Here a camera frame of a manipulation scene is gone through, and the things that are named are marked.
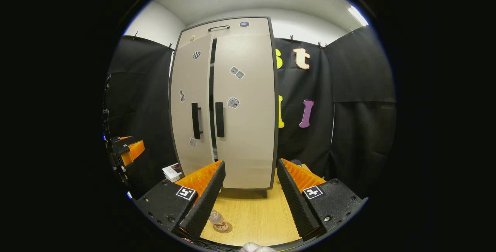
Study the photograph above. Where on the long ceiling light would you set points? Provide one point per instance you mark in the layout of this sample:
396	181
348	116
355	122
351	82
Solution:
357	15

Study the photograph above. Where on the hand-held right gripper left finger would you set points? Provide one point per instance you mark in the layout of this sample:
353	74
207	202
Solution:
207	201

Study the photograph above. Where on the round brown coaster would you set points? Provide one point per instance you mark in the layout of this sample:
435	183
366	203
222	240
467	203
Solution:
229	228

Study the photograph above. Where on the clear plastic bottle red label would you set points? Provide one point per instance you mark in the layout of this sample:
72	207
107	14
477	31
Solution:
218	221

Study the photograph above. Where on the penguin plush toy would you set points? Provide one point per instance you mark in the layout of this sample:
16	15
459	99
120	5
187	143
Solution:
296	162

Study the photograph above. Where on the grey cabinet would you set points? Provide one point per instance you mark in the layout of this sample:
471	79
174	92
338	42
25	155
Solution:
211	85

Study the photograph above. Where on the grey cabinet door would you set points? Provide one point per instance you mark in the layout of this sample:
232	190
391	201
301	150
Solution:
186	89
252	135

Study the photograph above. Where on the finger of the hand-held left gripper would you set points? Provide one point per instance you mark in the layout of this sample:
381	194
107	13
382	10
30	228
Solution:
123	138
133	152

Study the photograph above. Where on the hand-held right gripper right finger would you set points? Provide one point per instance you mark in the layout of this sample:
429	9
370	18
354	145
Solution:
296	205

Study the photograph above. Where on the black backdrop cloth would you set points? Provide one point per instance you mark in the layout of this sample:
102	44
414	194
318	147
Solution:
360	147

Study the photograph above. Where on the white box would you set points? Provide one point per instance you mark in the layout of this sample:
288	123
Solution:
172	172

